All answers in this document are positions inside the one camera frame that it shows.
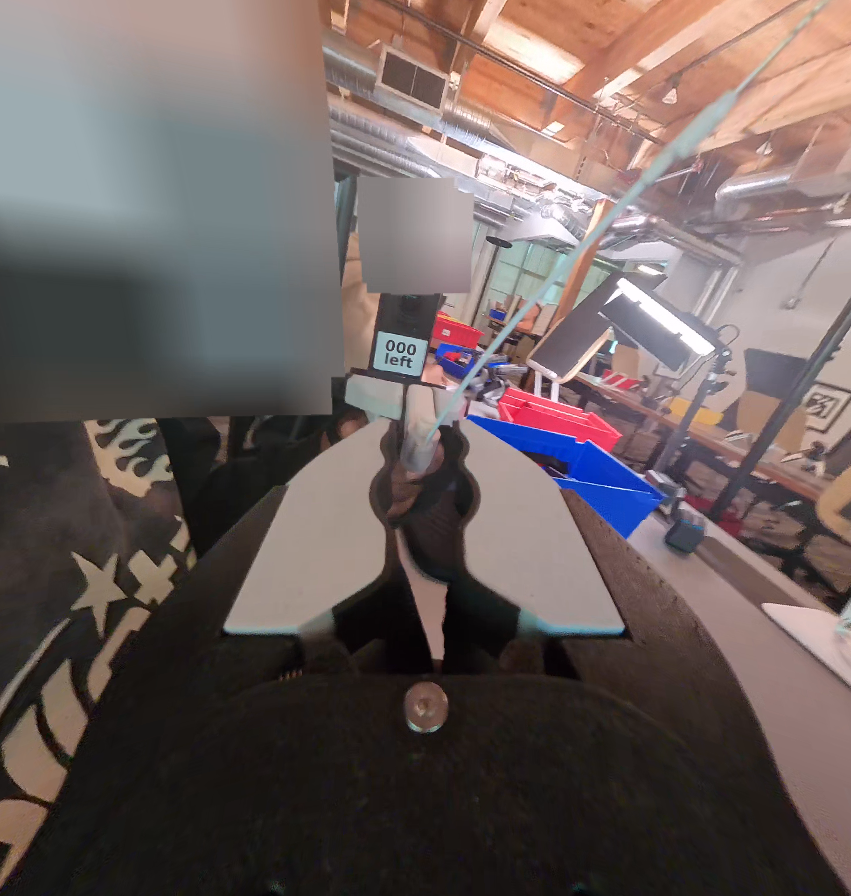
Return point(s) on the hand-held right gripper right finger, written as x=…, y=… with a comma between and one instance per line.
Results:
x=537, y=553

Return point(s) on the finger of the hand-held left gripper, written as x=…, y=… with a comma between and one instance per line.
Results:
x=373, y=400
x=436, y=407

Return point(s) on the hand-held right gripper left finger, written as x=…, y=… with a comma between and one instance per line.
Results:
x=306, y=553

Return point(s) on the thin white rod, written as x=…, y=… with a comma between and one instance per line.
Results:
x=422, y=448

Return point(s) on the blue plastic storage bin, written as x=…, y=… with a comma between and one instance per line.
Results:
x=457, y=360
x=607, y=490

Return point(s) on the red plastic storage bin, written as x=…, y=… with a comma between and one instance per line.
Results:
x=558, y=416
x=457, y=330

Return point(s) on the black disc floor stand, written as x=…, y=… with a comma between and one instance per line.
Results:
x=499, y=243
x=796, y=399

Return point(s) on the small black device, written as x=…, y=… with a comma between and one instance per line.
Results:
x=667, y=484
x=684, y=533

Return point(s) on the black panel with pale edge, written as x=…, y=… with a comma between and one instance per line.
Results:
x=569, y=336

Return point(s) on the yellow plastic storage bin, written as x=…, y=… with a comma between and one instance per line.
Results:
x=691, y=413

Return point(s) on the black light stand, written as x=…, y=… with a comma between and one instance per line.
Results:
x=698, y=413

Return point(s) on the studio light panel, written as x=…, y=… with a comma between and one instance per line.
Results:
x=660, y=322

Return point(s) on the white ceiling vent grille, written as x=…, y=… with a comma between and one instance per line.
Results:
x=411, y=75

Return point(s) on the wooden support post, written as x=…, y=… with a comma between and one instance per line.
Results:
x=583, y=259

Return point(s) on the silver ventilation duct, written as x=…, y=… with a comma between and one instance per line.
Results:
x=761, y=183

